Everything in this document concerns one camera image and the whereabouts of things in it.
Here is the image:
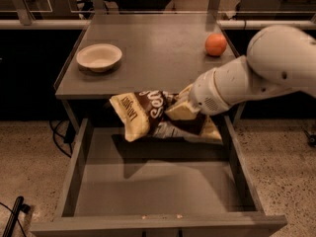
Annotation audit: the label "grey cabinet counter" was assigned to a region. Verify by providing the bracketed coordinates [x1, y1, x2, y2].
[55, 13, 241, 129]

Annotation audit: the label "white horizontal rail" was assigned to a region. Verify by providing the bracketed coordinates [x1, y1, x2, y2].
[0, 20, 316, 31]

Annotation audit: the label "black stand bottom left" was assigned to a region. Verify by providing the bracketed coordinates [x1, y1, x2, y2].
[1, 196, 31, 237]

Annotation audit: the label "white paper bowl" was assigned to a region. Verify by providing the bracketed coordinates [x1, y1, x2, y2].
[76, 43, 122, 73]

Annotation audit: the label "black floor cables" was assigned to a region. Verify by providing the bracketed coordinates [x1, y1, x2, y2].
[48, 118, 77, 159]

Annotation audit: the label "orange fruit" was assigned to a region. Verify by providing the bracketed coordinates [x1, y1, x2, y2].
[205, 34, 227, 56]

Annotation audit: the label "open grey top drawer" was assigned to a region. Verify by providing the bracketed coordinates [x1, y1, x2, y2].
[31, 118, 287, 237]

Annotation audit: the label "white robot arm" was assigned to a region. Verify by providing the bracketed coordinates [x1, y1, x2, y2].
[165, 26, 316, 120]

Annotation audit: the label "brown and cream chip bag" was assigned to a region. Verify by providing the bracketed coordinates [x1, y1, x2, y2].
[110, 90, 222, 144]

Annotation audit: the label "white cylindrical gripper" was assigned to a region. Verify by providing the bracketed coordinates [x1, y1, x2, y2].
[165, 56, 260, 120]

